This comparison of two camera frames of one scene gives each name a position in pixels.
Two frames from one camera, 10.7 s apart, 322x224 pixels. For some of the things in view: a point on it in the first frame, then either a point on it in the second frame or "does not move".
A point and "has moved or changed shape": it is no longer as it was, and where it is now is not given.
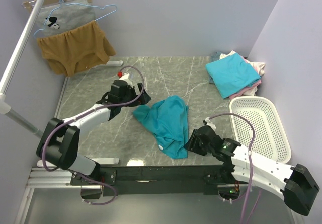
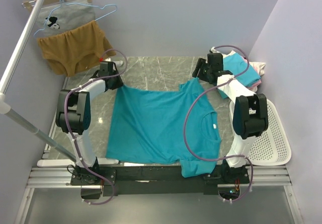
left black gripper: (143, 98) -> (118, 83)
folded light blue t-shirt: (231, 73) does not move
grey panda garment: (55, 19) does not move
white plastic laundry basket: (270, 139) does not move
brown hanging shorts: (76, 50) does not move
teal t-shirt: (167, 120) has moved or changed shape
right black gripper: (192, 144) -> (202, 63)
